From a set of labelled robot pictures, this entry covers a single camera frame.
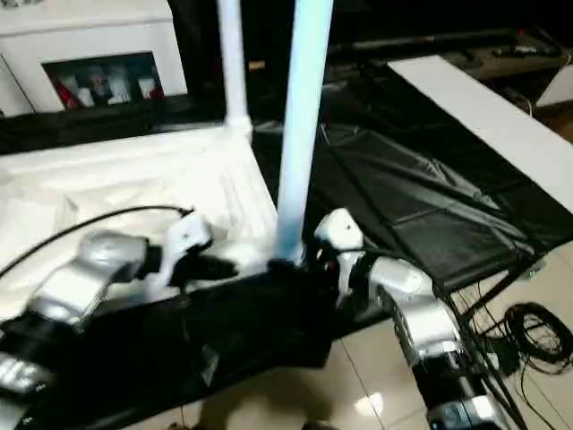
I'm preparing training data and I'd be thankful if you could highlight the white plastic table top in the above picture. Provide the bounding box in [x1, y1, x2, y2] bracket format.
[0, 118, 310, 328]

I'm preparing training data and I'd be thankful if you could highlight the white plastic table leg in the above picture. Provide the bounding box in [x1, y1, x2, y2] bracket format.
[217, 0, 252, 135]
[270, 0, 336, 270]

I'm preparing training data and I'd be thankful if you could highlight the black plastic mat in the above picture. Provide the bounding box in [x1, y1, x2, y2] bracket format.
[0, 57, 573, 430]

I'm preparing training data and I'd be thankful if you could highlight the white printed carton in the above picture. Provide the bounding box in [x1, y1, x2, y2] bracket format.
[107, 66, 131, 105]

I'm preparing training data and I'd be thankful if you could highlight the tall black cabinet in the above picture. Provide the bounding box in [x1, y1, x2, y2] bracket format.
[167, 0, 292, 122]

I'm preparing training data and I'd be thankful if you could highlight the white flat board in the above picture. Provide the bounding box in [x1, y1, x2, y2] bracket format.
[387, 53, 573, 210]

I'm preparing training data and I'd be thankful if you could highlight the small red figure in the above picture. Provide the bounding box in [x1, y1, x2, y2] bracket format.
[57, 78, 78, 111]

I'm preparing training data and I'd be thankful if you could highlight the black horizontal bar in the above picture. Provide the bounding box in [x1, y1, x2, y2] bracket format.
[329, 29, 516, 53]

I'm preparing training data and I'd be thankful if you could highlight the white cabinet with glass doors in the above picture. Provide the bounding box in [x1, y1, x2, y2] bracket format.
[0, 0, 189, 117]

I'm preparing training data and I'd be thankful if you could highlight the black remote control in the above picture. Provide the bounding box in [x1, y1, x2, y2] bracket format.
[492, 42, 561, 58]

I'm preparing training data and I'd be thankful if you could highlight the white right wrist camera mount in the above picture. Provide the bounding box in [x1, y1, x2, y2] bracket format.
[312, 208, 366, 305]

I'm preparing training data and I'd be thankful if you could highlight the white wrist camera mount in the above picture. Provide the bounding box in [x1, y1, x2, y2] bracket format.
[312, 208, 366, 305]
[147, 213, 216, 301]

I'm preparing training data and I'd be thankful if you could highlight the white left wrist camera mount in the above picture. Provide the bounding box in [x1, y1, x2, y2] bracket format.
[147, 213, 216, 301]

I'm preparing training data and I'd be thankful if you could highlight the black stand base with cables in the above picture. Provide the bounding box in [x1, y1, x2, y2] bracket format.
[447, 286, 573, 422]

